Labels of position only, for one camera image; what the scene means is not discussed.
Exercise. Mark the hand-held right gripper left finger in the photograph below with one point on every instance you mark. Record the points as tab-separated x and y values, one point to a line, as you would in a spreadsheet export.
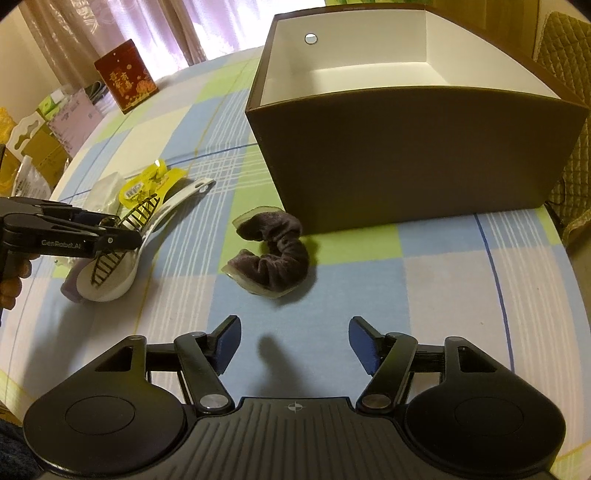
229	344

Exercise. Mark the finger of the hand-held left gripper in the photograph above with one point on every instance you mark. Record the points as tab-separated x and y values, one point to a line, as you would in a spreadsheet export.
78	214
83	242

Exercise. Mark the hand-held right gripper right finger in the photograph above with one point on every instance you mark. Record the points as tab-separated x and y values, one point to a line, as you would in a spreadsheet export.
362	344

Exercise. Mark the lilac tube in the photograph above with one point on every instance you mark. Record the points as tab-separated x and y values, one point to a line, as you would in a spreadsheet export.
70	288

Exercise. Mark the white plastic rice spoon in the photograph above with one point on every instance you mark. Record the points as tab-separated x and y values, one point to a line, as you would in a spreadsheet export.
108	288

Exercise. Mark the dark velvet headband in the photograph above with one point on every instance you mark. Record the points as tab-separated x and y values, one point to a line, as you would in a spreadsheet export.
281	265

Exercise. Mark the brown storage box white inside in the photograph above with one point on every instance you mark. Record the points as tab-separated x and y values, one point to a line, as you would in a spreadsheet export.
406	152

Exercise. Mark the checked cloth-covered desktop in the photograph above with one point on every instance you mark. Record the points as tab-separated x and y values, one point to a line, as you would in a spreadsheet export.
415	286

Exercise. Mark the person's left hand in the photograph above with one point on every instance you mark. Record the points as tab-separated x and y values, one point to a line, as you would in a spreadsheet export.
10	288

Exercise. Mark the clear plastic bag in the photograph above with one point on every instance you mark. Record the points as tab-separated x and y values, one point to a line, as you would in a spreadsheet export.
30	180

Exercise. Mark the yellow snack packet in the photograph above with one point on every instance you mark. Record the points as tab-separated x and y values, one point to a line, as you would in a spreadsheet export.
152	180

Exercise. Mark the lavender paper bag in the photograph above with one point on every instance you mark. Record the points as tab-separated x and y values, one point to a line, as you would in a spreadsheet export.
74	122

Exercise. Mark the yellow plastic bag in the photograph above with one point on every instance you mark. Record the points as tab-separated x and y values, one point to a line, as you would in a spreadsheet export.
4	122

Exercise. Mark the green tissue box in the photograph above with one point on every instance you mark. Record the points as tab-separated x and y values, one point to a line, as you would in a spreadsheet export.
51	102

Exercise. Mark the red gift box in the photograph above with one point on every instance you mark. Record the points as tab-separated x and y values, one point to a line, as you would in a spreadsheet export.
127	78

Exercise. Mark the tan patterned curtain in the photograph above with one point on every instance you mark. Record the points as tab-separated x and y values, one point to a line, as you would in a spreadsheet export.
60	41

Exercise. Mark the sheer lilac curtain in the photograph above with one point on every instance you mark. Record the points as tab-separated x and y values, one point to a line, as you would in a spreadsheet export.
207	27

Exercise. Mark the quilted tan chair cover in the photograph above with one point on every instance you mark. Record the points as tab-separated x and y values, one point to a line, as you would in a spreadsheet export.
565	50

